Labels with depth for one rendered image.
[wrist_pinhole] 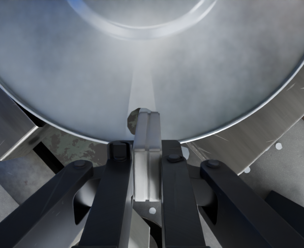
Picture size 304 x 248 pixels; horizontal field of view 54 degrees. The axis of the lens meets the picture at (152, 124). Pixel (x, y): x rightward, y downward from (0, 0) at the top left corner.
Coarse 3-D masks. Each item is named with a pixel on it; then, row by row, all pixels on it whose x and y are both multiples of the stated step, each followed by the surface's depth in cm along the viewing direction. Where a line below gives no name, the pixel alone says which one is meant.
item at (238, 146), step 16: (288, 96) 22; (256, 112) 22; (272, 112) 22; (288, 112) 22; (240, 128) 22; (256, 128) 22; (272, 128) 22; (288, 128) 22; (192, 144) 23; (208, 144) 22; (224, 144) 22; (240, 144) 22; (256, 144) 22; (272, 144) 22; (224, 160) 22; (240, 160) 22
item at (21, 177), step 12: (24, 156) 36; (36, 156) 36; (48, 156) 40; (0, 168) 36; (12, 168) 36; (24, 168) 36; (36, 168) 36; (48, 168) 36; (60, 168) 40; (0, 180) 36; (12, 180) 36; (24, 180) 36; (36, 180) 36; (48, 180) 36; (12, 192) 36; (24, 192) 36
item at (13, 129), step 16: (0, 96) 30; (0, 112) 30; (16, 112) 30; (0, 128) 30; (16, 128) 30; (32, 128) 30; (48, 128) 34; (0, 144) 30; (16, 144) 30; (32, 144) 34; (0, 160) 30
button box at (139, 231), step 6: (132, 210) 49; (132, 216) 46; (138, 216) 49; (132, 222) 44; (138, 222) 46; (144, 222) 49; (132, 228) 42; (138, 228) 44; (144, 228) 47; (132, 234) 40; (138, 234) 42; (144, 234) 44; (132, 240) 39; (138, 240) 40; (144, 240) 42; (132, 246) 38; (138, 246) 39; (144, 246) 40
